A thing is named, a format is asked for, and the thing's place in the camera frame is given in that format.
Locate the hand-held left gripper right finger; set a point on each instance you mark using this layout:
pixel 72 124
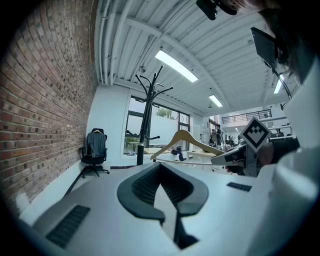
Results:
pixel 185 190

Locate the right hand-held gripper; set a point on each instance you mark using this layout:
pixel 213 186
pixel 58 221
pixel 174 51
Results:
pixel 255 135

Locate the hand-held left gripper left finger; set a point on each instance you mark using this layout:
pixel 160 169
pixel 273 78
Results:
pixel 145 185

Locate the wooden clothes hanger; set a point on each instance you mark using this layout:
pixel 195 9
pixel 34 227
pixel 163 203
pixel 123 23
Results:
pixel 186 137

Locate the black metal coat rack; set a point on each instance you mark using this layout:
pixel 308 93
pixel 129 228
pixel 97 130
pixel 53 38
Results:
pixel 147 110

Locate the person's right forearm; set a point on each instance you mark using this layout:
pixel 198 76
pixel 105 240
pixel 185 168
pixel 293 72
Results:
pixel 282 150

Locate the white waste bin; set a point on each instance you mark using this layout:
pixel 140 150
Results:
pixel 107 167

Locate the black balcony railing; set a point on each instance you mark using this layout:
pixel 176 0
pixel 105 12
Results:
pixel 246 117

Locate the short ceiling light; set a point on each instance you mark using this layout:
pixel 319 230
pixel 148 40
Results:
pixel 215 100

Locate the black office chair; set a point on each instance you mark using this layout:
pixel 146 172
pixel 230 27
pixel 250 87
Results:
pixel 93 160

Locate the grey garment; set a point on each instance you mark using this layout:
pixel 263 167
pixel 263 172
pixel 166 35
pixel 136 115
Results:
pixel 96 145

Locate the large black-framed window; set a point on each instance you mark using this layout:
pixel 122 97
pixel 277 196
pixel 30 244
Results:
pixel 160 122

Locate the person's white shirt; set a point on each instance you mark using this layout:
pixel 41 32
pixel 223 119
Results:
pixel 295 175

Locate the narrow ceiling light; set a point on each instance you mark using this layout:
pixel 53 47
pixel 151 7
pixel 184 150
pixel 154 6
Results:
pixel 278 84

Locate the long ceiling light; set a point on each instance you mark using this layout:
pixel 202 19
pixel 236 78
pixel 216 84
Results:
pixel 176 65

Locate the black flat box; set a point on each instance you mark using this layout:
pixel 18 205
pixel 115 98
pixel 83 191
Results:
pixel 265 46

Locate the small round ceiling lamp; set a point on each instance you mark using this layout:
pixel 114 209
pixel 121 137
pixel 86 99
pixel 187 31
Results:
pixel 142 69

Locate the white ceiling pipes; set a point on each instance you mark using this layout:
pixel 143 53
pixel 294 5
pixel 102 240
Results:
pixel 108 42

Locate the black head camera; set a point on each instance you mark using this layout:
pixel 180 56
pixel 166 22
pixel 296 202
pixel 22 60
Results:
pixel 212 7

